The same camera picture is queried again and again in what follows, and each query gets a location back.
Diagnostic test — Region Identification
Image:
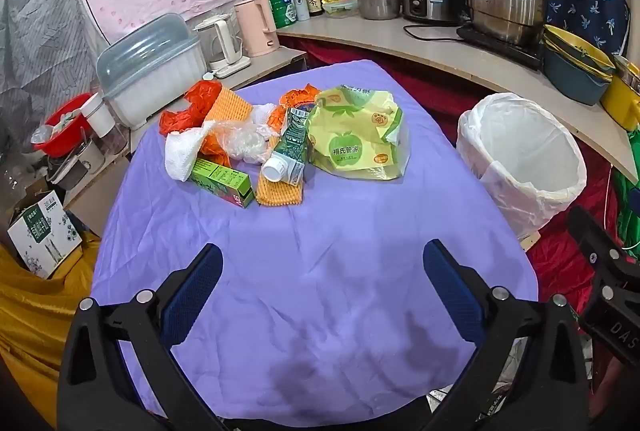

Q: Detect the red cloth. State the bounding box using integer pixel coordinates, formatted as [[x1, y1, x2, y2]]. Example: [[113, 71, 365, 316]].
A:
[[280, 36, 621, 312]]

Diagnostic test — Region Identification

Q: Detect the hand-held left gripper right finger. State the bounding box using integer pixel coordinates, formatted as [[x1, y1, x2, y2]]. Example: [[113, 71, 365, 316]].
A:
[[422, 239, 588, 431]]

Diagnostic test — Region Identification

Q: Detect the orange snack wrapper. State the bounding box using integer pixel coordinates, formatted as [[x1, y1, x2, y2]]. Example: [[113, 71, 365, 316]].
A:
[[202, 131, 232, 168], [270, 84, 321, 139]]

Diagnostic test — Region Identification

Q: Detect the white lined trash bin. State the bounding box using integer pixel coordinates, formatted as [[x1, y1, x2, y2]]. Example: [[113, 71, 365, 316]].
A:
[[456, 92, 587, 239]]

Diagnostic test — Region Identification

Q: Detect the yellow cloth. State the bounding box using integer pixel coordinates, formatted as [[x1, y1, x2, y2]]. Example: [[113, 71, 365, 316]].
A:
[[0, 231, 101, 427]]

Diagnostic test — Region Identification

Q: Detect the white paper towel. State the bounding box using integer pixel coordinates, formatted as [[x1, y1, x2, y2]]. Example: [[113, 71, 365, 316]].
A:
[[165, 121, 216, 182]]

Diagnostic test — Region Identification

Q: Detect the white dish box grey lid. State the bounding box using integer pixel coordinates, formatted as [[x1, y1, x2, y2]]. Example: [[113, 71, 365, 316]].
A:
[[96, 12, 207, 131]]

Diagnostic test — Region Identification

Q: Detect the printed cardboard box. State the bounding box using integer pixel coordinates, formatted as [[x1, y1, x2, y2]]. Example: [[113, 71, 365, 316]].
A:
[[7, 190, 83, 279]]

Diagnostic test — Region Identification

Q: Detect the small steel pot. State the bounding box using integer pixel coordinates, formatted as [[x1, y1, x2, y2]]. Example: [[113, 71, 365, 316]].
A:
[[356, 0, 403, 21]]

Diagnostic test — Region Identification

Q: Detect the green carton with white cap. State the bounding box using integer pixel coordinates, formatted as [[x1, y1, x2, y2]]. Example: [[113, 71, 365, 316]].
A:
[[261, 107, 316, 186]]

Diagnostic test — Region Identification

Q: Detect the yellow apple print bag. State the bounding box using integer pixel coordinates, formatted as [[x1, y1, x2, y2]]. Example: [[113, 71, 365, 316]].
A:
[[305, 85, 411, 182]]

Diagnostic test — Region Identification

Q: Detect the orange plastic bag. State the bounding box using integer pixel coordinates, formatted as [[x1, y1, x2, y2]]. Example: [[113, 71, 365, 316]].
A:
[[159, 80, 223, 137]]

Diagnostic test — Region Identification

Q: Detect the white lidded jar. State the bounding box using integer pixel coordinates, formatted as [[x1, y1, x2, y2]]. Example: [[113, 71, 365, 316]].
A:
[[80, 95, 128, 152]]

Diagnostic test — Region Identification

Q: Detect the black induction cooktop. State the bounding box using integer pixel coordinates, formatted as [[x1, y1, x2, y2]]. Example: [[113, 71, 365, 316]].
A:
[[456, 25, 546, 71]]

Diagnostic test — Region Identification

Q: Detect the red plastic bowl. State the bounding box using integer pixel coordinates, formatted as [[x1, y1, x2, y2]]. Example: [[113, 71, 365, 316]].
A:
[[31, 94, 93, 158]]

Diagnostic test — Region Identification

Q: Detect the black power cable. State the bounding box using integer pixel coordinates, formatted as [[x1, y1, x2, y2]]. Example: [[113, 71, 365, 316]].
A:
[[403, 24, 468, 43]]

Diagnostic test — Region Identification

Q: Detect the grey patterned cloth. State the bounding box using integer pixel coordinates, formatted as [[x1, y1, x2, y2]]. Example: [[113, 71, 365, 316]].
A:
[[0, 0, 108, 122]]

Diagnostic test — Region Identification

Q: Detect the clear plastic bag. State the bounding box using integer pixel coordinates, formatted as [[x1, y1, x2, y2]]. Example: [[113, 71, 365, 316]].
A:
[[210, 118, 273, 167]]

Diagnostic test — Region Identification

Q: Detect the clear food container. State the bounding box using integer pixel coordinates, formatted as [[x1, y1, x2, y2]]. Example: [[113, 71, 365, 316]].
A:
[[324, 0, 360, 18]]

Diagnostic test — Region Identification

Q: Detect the pink electric kettle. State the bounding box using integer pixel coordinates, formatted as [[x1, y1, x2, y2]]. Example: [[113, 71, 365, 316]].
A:
[[234, 0, 281, 58]]

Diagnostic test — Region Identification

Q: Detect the orange waffle cloth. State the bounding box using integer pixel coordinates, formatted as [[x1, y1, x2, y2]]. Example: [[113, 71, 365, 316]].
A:
[[206, 86, 253, 122], [255, 138, 306, 208]]

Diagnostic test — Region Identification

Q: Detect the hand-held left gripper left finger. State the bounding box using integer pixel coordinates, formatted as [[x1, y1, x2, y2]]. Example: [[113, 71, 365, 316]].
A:
[[56, 242, 236, 431]]

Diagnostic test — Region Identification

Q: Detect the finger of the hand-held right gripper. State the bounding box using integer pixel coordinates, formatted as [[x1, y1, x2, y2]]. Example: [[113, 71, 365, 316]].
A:
[[566, 206, 640, 307]]

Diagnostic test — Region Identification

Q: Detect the green tin can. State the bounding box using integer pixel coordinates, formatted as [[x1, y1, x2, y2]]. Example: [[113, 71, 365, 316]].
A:
[[265, 0, 297, 29]]

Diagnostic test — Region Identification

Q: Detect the green toothpaste box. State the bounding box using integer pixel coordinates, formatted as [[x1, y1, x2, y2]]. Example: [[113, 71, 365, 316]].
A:
[[189, 157, 253, 209]]

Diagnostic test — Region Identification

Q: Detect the white glass kettle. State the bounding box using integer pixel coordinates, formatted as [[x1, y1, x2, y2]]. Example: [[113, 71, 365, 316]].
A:
[[194, 14, 251, 79]]

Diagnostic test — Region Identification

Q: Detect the purple table cloth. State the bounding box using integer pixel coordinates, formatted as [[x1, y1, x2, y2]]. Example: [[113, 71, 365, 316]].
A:
[[91, 58, 540, 424]]

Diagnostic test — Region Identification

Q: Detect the blue basin with yellow rim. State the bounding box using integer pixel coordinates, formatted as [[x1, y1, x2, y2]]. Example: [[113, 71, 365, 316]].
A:
[[542, 46, 613, 107], [543, 38, 615, 79], [544, 25, 616, 71]]

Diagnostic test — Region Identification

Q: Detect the yellow electric pot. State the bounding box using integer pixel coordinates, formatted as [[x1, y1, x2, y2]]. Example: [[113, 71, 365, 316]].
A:
[[600, 71, 640, 132]]

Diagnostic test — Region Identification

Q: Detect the steel pot insert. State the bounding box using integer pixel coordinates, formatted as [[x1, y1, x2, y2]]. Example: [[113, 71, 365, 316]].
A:
[[612, 55, 640, 94]]

